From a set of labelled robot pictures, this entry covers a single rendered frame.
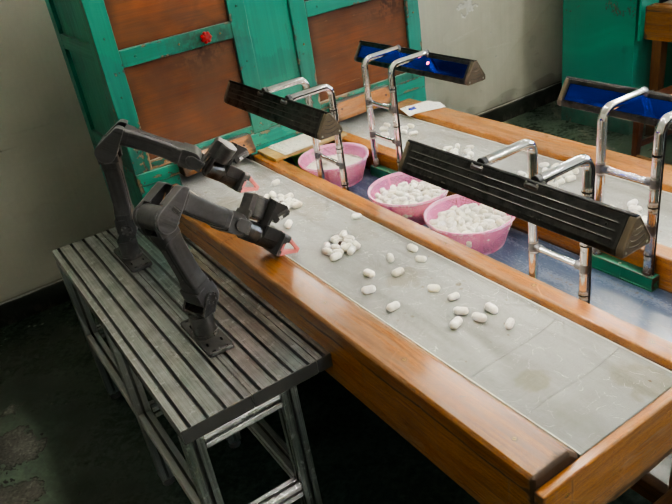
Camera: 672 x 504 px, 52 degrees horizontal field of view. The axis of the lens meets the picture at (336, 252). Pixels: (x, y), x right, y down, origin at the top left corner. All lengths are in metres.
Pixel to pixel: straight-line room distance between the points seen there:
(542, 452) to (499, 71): 3.83
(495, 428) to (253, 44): 1.81
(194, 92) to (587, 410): 1.79
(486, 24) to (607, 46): 0.75
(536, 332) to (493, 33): 3.39
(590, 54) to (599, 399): 3.47
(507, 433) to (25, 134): 2.67
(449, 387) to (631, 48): 3.37
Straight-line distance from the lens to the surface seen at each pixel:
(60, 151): 3.50
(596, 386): 1.48
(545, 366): 1.52
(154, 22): 2.55
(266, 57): 2.74
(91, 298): 2.23
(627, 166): 2.34
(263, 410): 1.71
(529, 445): 1.32
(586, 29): 4.70
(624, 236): 1.29
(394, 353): 1.53
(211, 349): 1.81
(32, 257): 3.62
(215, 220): 1.78
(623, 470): 1.46
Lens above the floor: 1.70
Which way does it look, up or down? 29 degrees down
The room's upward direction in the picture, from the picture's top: 9 degrees counter-clockwise
